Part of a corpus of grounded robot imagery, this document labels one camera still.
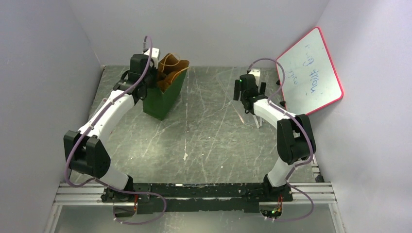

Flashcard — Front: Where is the green paper bag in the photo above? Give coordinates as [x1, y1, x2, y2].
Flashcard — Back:
[143, 53, 189, 121]

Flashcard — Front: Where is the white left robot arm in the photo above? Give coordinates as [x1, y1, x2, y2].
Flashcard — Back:
[64, 48, 160, 202]

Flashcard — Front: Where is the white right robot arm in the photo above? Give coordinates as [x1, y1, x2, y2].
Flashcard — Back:
[233, 73, 316, 201]

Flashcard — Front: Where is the brown fake bread loaf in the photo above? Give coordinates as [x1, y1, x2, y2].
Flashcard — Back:
[157, 71, 178, 92]

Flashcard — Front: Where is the red framed whiteboard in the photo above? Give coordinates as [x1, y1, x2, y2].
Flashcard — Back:
[277, 27, 344, 115]

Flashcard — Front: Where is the clear packaged tool card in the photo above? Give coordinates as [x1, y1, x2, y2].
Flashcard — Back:
[92, 98, 108, 117]

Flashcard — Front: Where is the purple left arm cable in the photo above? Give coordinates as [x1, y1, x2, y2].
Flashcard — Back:
[64, 35, 168, 226]

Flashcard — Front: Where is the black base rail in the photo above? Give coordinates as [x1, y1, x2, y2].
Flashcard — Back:
[101, 183, 293, 214]

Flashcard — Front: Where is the aluminium frame rail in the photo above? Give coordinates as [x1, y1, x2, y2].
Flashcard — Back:
[45, 154, 346, 233]

